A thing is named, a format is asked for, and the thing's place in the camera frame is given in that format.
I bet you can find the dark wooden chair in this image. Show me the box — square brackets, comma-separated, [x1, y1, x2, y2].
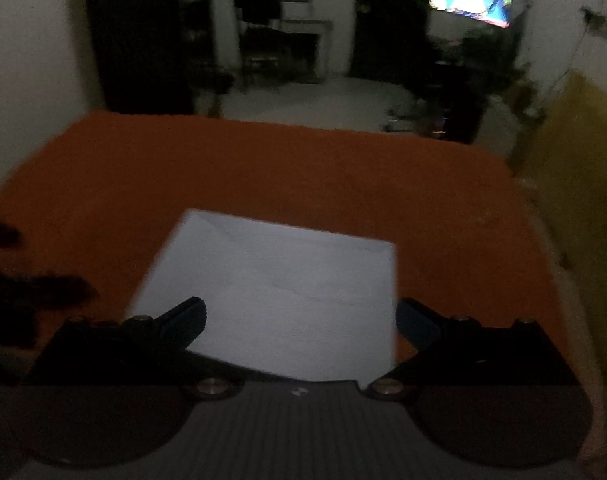
[233, 0, 289, 92]

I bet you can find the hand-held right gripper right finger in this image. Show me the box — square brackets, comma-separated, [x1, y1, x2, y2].
[365, 297, 583, 402]

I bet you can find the yellow wooden cabinet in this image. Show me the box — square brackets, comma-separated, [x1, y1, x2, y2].
[521, 70, 607, 386]

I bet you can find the orange blanket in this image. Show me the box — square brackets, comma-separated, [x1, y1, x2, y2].
[0, 109, 599, 396]

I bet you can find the white embossed mat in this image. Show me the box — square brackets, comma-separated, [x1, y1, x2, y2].
[128, 208, 399, 381]

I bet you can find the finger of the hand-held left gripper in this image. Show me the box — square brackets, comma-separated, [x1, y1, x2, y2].
[0, 220, 25, 251]
[0, 271, 97, 313]

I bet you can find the dark wardrobe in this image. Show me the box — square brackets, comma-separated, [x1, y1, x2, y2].
[86, 0, 219, 116]

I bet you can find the white fireplace mantel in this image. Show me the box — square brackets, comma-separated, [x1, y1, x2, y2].
[278, 2, 334, 83]

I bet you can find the dark desk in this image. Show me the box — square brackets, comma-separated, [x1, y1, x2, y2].
[423, 35, 524, 143]

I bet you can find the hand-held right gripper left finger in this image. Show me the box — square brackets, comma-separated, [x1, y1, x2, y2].
[26, 297, 235, 402]

